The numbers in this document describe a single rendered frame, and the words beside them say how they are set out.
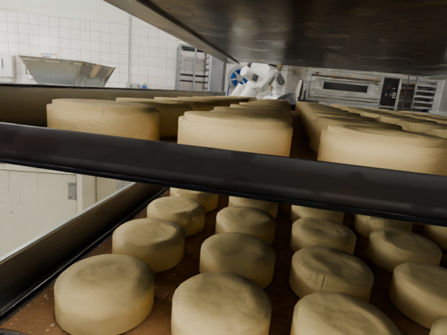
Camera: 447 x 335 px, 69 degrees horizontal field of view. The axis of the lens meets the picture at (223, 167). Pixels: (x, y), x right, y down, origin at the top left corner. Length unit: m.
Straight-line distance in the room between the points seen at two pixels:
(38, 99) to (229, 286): 0.15
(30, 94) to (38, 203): 1.61
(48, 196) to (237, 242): 1.58
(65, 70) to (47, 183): 0.53
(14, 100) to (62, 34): 5.84
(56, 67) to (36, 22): 4.44
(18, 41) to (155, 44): 2.08
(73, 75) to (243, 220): 1.52
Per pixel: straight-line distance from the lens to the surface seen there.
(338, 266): 0.22
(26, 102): 0.20
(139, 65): 5.76
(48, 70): 1.77
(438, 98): 0.76
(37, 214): 1.83
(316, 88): 5.09
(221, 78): 0.71
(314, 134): 0.19
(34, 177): 1.77
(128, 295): 0.18
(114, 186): 1.84
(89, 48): 5.91
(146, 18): 0.32
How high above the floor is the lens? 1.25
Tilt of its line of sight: 14 degrees down
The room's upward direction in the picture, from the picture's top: 5 degrees clockwise
